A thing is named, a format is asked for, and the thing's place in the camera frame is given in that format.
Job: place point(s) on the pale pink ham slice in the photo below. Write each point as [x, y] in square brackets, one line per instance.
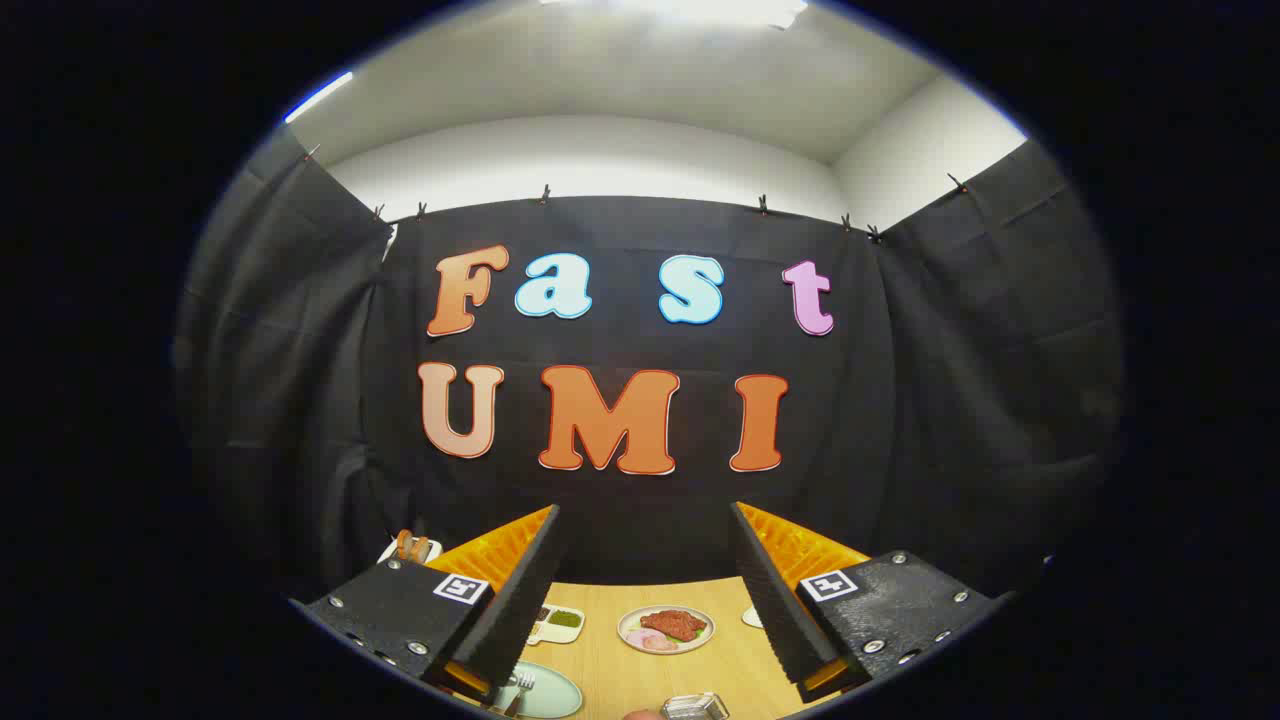
[638, 636]

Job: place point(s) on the white oval food plate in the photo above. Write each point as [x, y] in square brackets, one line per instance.
[700, 640]

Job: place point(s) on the wide ceiling light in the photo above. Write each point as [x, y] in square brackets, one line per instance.
[720, 10]

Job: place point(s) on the row of black clips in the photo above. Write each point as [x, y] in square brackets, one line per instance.
[762, 205]

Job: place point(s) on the brown steak piece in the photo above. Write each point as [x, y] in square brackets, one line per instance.
[673, 624]

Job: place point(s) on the salmon pink ham slice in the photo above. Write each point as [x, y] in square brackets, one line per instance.
[660, 644]

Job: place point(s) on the perforated metal basket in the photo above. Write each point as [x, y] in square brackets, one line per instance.
[695, 707]

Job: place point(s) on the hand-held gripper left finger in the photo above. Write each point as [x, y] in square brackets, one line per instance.
[510, 610]

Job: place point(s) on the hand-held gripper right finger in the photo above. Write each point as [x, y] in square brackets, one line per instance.
[780, 610]

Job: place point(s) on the toasted bread slice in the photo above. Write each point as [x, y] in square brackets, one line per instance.
[410, 545]

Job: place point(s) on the white divided dish with beans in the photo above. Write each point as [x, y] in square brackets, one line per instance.
[565, 620]

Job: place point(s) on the small white tray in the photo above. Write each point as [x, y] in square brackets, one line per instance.
[752, 617]

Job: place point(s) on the light blue round plate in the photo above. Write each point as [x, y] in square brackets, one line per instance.
[555, 695]

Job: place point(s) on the long ceiling light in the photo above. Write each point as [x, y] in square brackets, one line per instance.
[320, 95]

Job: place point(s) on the white toaster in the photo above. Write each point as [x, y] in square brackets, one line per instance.
[386, 552]

